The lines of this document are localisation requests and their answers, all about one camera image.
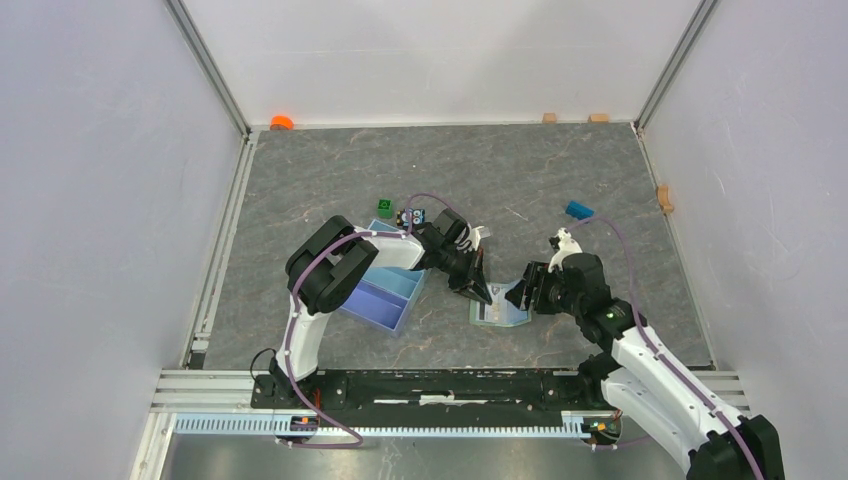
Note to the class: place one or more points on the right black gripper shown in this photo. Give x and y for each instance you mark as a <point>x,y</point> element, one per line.
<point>535,276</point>

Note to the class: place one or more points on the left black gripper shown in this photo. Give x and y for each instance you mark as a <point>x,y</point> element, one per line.
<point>472,282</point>

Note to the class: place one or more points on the green card holder wallet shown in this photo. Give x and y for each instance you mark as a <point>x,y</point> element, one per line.
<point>517,317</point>

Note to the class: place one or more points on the blue three-compartment organizer tray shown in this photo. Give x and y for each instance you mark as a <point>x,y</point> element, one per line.
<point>384,297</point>

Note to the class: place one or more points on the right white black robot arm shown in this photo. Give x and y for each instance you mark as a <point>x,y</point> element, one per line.
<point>635,373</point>

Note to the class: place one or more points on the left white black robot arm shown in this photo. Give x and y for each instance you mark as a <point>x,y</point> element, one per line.
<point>325,270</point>

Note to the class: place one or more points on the black blue owl toy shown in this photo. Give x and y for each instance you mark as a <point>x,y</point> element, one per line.
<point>407,217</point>

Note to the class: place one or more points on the blue toy brick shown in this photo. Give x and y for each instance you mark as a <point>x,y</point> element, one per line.
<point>579,211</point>

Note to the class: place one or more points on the green toy cube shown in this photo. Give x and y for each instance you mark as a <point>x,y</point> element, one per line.
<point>385,208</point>

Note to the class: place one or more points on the curved wooden piece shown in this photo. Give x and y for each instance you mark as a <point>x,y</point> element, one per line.
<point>664,199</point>

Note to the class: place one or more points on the orange round cap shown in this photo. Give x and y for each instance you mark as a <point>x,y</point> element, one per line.
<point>281,122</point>

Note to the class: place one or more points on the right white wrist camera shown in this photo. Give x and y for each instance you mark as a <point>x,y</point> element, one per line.
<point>563,246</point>

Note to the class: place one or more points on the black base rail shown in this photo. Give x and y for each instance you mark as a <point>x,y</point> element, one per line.
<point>456,398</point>

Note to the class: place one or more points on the aluminium frame rail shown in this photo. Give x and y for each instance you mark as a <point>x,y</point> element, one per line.
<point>290,426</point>

